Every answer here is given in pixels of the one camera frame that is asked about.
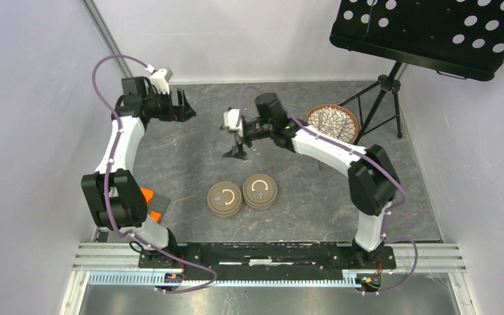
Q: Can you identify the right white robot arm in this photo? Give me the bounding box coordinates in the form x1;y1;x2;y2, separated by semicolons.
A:
221;93;404;268

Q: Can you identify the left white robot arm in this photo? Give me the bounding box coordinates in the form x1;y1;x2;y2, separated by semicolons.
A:
81;77;196;268

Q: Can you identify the patterned orange plate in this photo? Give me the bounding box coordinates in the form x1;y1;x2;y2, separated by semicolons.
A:
306;104;360;144

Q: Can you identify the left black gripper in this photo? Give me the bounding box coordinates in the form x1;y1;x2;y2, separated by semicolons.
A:
142;88;195;123

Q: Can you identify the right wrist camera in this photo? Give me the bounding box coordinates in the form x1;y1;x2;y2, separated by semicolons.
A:
220;108;243;134

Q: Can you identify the brown bowl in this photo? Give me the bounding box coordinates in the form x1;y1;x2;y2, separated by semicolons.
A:
208;201;242;219
243;192;276;211

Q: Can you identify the black music stand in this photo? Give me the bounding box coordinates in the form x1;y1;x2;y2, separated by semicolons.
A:
329;1;504;135

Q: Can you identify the grey lego baseplate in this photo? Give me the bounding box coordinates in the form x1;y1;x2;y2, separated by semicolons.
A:
154;195;171;218

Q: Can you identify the orange horseshoe toy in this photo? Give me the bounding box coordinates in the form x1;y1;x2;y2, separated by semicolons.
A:
140;188;163;223

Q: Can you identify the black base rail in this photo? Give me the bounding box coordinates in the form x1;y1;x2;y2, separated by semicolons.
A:
138;242;397;282

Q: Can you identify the brown lid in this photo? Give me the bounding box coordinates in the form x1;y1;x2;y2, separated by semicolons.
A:
207;181;243;205
242;173;278;197

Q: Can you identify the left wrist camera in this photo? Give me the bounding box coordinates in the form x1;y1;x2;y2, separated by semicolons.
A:
145;65;173;95

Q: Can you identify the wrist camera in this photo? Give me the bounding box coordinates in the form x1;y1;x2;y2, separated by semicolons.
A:
145;65;173;95
220;108;243;134

